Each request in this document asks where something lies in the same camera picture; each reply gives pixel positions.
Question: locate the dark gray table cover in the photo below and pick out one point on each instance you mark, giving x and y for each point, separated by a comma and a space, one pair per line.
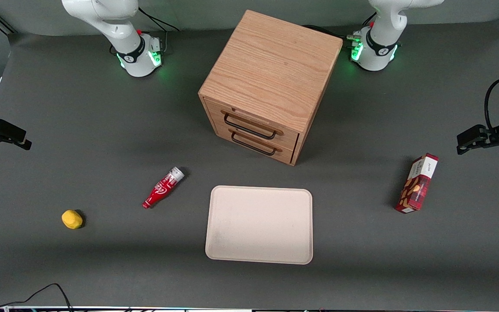
102, 130

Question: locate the red cola bottle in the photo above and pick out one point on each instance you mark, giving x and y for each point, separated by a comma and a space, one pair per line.
160, 190

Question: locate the yellow lemon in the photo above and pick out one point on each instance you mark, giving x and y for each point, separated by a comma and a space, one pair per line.
72, 219

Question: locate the beige rectangular tray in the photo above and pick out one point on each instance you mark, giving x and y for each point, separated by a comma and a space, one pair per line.
258, 225

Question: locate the oak wooden drawer cabinet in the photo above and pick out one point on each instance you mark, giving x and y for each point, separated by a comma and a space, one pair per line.
271, 65

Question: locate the red plaid cookie box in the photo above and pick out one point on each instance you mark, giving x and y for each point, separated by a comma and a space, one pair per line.
418, 186

